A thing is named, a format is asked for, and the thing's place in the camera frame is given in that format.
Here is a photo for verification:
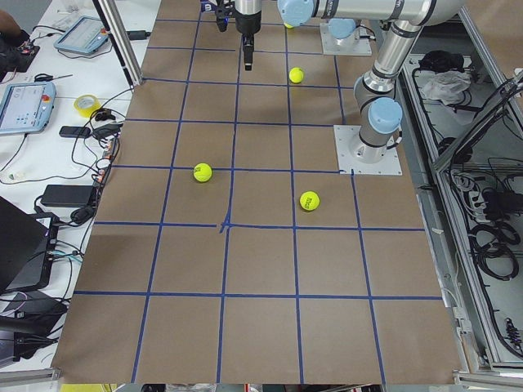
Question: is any black phone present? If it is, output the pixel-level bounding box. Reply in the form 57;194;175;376
59;126;92;139

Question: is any far teach pendant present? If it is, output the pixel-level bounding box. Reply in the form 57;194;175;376
54;16;109;55

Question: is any crumpled white cloth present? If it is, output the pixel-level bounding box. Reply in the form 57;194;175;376
421;71;471;105

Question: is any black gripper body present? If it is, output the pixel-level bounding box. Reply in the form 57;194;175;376
235;11;262;34

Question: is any tennis ball centre left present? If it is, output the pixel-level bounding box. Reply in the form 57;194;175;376
193;163;212;183

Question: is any black power adapter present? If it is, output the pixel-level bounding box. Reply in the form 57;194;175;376
41;185;94;207

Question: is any aluminium frame post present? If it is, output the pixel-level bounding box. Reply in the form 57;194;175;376
92;0;142;88

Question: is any tennis ball upper middle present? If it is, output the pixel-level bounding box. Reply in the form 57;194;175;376
288;67;305;84

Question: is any tennis ball with black print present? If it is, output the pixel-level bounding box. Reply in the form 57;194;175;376
299;190;320;212

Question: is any white blue tennis ball can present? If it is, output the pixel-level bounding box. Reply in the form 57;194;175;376
200;0;217;13

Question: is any teach pendant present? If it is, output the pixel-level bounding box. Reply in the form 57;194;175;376
1;82;56;136
54;16;109;55

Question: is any black laptop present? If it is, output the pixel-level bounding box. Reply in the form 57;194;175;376
1;198;58;293

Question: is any yellow tape roll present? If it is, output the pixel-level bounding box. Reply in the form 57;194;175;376
74;94;101;118

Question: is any near teach pendant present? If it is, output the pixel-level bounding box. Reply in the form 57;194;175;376
1;82;56;136

